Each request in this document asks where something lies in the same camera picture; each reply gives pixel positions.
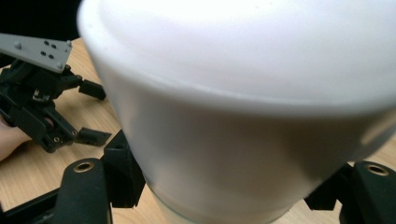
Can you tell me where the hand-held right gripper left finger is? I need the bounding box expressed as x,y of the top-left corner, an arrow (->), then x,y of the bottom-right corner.
102,128 -> 148,209

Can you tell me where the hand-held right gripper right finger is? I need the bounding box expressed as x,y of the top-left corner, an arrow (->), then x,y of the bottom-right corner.
303,162 -> 357,213

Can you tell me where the white jar with lid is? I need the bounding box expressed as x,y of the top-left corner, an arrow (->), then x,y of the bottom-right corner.
77,0 -> 396,224

